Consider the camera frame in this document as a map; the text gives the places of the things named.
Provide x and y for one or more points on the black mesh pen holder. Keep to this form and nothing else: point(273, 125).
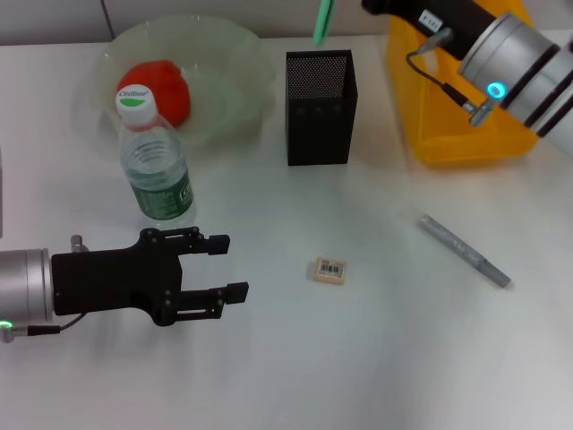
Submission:
point(320, 134)

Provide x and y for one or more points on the silver glitter pen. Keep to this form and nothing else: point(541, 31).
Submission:
point(465, 251)

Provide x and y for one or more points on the orange fruit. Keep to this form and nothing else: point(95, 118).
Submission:
point(172, 89)

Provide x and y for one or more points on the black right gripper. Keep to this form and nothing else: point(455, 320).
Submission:
point(447, 22)

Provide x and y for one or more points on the beige eraser with barcode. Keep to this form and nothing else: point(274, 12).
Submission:
point(327, 271)

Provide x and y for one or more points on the yellow plastic storage bin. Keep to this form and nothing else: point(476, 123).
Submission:
point(430, 130)

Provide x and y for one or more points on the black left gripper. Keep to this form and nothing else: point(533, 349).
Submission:
point(112, 282)

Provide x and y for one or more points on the green white toothbrush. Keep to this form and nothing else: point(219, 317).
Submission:
point(324, 22)

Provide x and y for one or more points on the clear green-label water bottle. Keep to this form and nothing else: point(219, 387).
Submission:
point(156, 179)

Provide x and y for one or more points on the pale green glass fruit bowl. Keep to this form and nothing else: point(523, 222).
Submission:
point(224, 89)

